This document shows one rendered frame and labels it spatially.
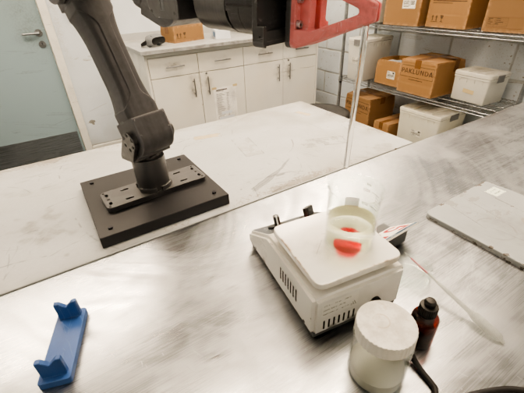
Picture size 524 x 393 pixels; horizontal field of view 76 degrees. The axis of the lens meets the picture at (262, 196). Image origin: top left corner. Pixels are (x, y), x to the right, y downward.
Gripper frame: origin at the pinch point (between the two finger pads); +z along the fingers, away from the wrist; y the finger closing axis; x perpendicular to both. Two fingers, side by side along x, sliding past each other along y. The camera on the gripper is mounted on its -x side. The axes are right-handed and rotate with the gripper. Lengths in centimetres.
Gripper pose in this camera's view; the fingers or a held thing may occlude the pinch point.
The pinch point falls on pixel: (369, 12)
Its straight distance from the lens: 34.8
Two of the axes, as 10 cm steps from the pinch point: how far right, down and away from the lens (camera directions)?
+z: 7.9, 3.4, -5.1
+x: 0.0, 8.3, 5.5
